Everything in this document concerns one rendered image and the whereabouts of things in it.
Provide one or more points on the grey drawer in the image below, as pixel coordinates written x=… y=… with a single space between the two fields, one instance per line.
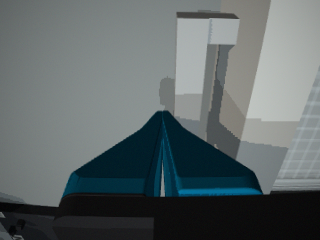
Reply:
x=261 y=81

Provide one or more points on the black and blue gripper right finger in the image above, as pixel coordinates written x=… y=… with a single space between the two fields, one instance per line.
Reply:
x=193 y=167

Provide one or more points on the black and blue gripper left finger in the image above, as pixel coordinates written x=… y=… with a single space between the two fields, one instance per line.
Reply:
x=128 y=167

